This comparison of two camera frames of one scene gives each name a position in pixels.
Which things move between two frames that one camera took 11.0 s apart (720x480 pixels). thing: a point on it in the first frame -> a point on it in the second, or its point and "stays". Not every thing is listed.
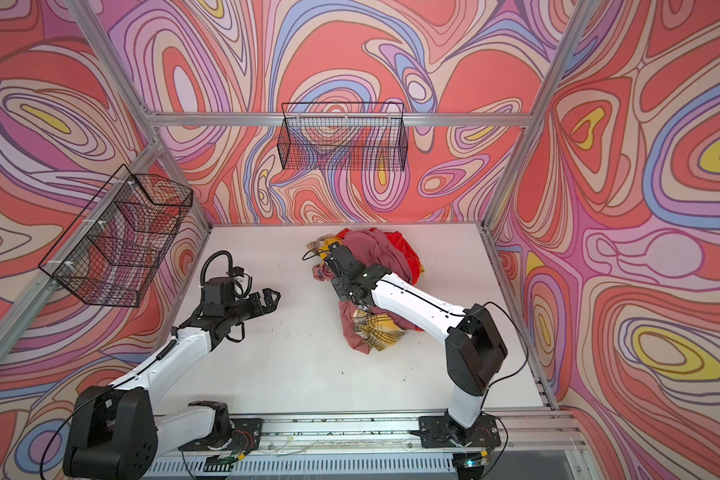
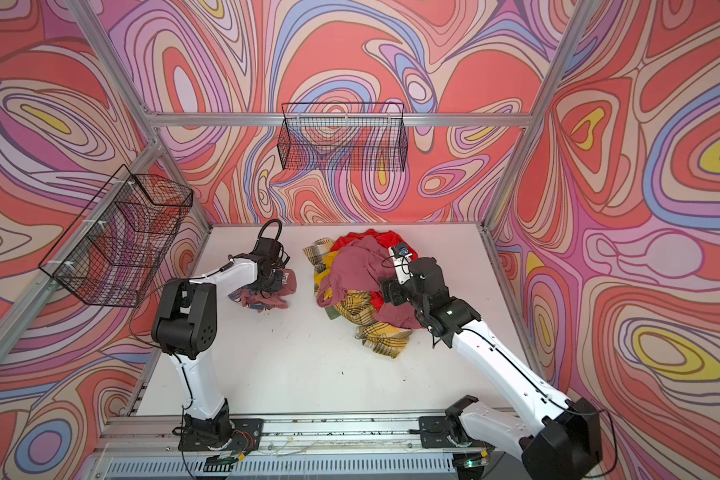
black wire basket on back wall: [343, 136] stays
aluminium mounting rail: [531, 446] stays
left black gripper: [269, 305] -> [278, 281]
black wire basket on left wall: [109, 252] stays
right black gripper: [339, 286] -> [392, 292]
